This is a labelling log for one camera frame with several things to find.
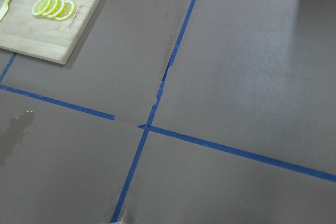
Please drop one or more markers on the lemon slice nearest knife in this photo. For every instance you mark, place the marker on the lemon slice nearest knife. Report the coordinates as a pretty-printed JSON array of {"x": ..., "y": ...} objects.
[{"x": 40, "y": 6}]

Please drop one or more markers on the bamboo cutting board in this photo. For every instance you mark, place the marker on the bamboo cutting board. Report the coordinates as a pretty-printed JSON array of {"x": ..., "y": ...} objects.
[{"x": 40, "y": 37}]

